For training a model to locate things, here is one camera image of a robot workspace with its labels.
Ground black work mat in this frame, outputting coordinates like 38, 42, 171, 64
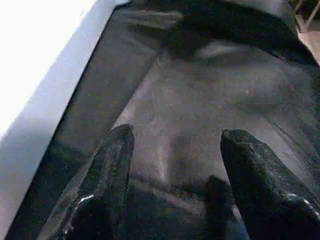
7, 0, 320, 240

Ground white plastic table top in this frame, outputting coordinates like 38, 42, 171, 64
0, 0, 118, 177

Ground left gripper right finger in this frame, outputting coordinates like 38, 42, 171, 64
219, 128, 320, 240

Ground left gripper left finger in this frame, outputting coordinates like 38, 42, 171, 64
37, 124, 136, 240

